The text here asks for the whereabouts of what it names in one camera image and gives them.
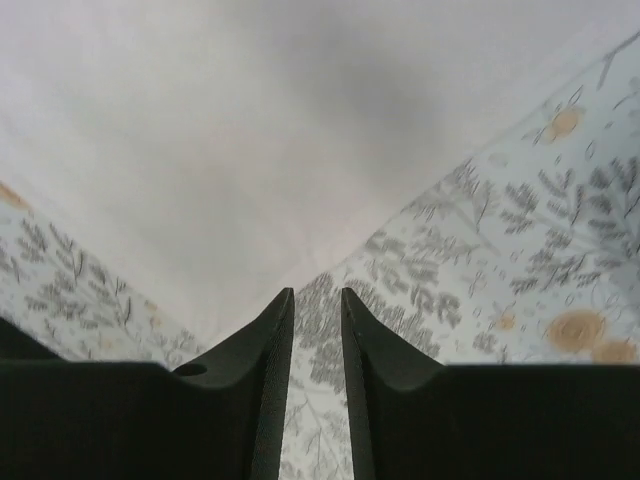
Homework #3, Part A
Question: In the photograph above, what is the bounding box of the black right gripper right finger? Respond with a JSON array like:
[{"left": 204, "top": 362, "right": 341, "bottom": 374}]
[{"left": 341, "top": 288, "right": 639, "bottom": 479}]

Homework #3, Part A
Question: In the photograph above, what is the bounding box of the floral patterned table mat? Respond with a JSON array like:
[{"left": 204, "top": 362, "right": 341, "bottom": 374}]
[{"left": 0, "top": 29, "right": 640, "bottom": 480}]

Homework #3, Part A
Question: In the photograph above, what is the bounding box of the white t shirt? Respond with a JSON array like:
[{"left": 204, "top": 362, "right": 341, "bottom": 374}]
[{"left": 1, "top": 1, "right": 639, "bottom": 341}]

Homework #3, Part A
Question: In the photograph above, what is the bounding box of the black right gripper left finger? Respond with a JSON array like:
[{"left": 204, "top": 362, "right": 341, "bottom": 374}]
[{"left": 1, "top": 288, "right": 294, "bottom": 479}]

